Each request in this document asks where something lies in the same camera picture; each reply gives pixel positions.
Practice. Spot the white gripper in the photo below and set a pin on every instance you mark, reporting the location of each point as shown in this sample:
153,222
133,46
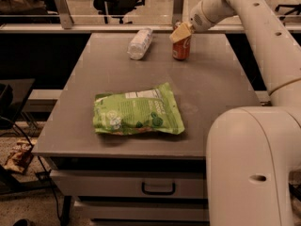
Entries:
198,21

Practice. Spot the red coke can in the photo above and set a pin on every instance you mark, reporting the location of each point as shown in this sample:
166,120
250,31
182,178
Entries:
181,49

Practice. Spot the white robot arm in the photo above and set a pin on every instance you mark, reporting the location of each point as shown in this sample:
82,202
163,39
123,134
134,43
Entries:
251,151

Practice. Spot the green rice chip bag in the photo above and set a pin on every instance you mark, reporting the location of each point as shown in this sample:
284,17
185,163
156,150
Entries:
137,112

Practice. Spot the crumpled brown snack bag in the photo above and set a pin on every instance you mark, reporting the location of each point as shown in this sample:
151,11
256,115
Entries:
20,156

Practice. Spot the clear plastic water bottle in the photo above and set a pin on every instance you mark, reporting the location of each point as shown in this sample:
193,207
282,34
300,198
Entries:
140,43

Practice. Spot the black chair base right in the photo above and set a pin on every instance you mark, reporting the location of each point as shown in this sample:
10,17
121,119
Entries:
295,8

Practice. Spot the grey drawer cabinet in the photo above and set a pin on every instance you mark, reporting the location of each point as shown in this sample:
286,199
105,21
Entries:
126,139

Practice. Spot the black side table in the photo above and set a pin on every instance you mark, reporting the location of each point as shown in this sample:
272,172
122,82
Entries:
13,95

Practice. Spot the lower grey drawer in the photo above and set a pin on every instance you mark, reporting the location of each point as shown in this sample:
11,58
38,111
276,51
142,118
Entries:
149,211

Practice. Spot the middle metal rail bracket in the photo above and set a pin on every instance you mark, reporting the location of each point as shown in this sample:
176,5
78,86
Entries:
177,11

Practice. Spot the metal rail bracket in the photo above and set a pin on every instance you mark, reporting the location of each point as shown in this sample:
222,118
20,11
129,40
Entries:
64,14
177,11

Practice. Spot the left metal rail bracket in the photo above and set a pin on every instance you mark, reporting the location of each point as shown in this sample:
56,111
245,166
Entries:
64,14

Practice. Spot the upper drawer with black handle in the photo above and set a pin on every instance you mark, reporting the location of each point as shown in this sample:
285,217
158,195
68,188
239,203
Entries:
130,184

